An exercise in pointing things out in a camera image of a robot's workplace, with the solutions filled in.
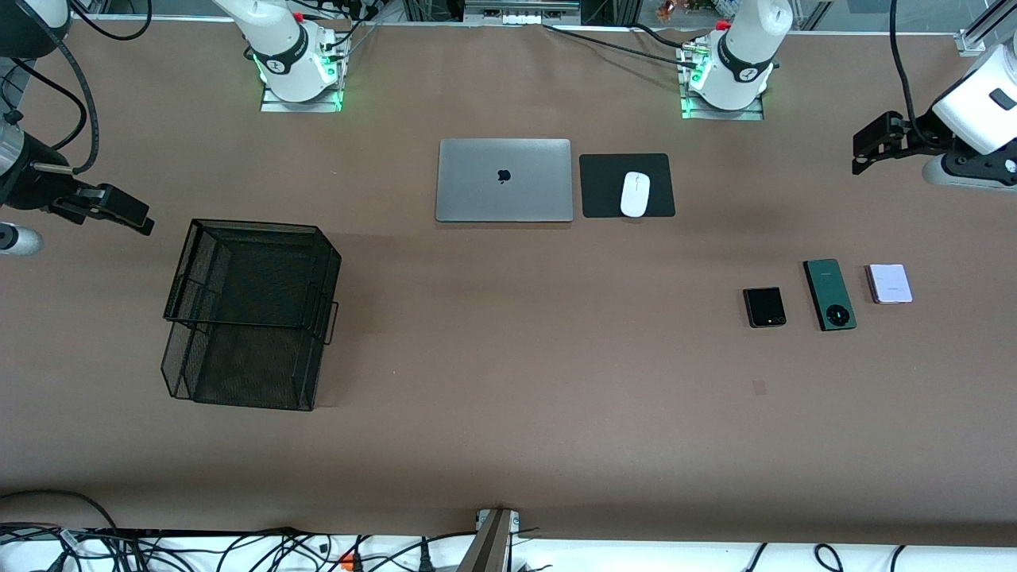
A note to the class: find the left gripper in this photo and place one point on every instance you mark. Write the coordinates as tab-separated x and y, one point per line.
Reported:
922	136

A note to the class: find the white power strip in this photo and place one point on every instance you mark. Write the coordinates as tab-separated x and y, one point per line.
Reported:
520	16

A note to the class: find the dark green smartphone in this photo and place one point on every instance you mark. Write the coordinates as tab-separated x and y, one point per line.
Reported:
828	290

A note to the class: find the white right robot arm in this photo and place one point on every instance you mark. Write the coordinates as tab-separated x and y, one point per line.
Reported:
286	56

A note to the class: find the silver closed laptop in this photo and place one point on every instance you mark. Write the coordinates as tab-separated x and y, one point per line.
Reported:
477	183

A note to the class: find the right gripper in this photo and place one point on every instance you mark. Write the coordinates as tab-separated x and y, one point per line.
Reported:
33	187

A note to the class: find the white computer mouse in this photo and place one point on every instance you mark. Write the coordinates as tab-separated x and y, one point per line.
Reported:
635	195

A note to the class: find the black mouse pad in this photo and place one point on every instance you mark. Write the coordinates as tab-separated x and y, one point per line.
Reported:
600	187

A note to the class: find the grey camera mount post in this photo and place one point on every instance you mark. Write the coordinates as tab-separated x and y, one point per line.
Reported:
491	544

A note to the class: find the pale pink phone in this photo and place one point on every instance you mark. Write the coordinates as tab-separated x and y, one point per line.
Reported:
890	284

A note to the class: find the black flip phone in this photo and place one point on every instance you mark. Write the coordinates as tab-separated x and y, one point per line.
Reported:
764	306

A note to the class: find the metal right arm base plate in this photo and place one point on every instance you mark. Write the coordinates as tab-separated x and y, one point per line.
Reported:
274	105

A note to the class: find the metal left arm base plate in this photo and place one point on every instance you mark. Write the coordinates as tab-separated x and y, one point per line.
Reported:
747	115

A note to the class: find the black mesh two-tier tray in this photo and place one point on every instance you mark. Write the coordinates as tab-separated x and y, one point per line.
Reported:
254	318

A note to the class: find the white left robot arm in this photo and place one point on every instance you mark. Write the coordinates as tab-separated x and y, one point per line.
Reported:
743	56

